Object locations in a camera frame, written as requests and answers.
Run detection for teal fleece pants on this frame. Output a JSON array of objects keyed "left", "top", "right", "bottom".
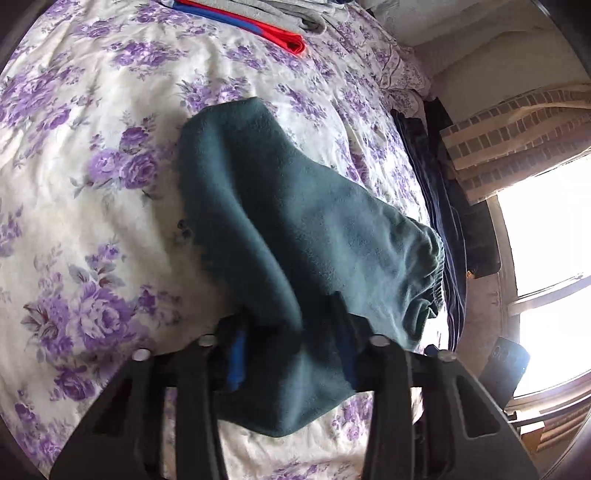
[{"left": 177, "top": 98, "right": 445, "bottom": 437}]

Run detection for black smartphone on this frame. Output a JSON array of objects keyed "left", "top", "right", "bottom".
[{"left": 479, "top": 337, "right": 530, "bottom": 409}]

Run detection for purple floral bedsheet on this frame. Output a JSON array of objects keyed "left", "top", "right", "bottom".
[{"left": 1, "top": 1, "right": 431, "bottom": 475}]

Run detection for brick pattern curtain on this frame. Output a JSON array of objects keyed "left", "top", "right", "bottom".
[{"left": 440, "top": 82, "right": 590, "bottom": 204}]

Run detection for white lace bed cover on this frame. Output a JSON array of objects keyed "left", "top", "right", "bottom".
[{"left": 359, "top": 0, "right": 545, "bottom": 46}]

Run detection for folded red blue garment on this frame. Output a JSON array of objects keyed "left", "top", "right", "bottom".
[{"left": 160, "top": 1, "right": 305, "bottom": 55}]

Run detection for folded grey garment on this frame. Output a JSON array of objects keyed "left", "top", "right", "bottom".
[{"left": 200, "top": 0, "right": 349, "bottom": 35}]

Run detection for window with white frame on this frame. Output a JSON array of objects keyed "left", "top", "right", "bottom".
[{"left": 487, "top": 155, "right": 590, "bottom": 399}]

